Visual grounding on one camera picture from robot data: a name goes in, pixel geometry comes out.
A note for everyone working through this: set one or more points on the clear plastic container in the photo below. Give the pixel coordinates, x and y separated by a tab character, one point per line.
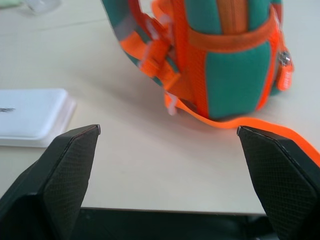
37	6

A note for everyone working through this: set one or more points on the white box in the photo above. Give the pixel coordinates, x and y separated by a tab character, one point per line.
27	115

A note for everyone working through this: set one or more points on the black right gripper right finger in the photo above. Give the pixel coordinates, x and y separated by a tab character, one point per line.
282	180

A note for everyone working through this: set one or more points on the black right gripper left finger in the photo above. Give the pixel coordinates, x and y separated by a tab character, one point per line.
60	180

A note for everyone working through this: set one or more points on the green and orange backpack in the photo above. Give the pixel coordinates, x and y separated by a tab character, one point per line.
230	62

